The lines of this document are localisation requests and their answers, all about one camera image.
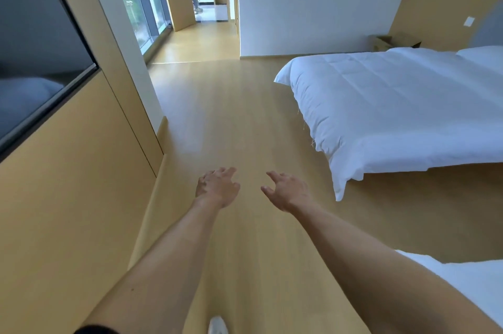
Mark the white pillow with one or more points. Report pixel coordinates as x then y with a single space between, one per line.
483 58

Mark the brown cardboard box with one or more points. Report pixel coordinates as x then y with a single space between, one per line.
383 42

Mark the person's left forearm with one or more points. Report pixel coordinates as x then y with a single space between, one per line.
165 267

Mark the black television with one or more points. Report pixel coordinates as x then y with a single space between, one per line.
35 39

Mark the white sneaker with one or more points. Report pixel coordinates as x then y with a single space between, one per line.
217 326

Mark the person's right hand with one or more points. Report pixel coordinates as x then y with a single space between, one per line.
291 194

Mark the person's right forearm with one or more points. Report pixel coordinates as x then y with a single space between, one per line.
373 267

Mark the person's left hand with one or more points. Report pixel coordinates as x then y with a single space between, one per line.
218 188

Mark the black t-shirt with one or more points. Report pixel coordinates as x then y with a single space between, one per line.
96 330

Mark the grey headboard panel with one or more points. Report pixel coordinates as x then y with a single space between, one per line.
491 31

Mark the white wall switch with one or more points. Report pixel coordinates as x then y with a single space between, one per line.
469 22

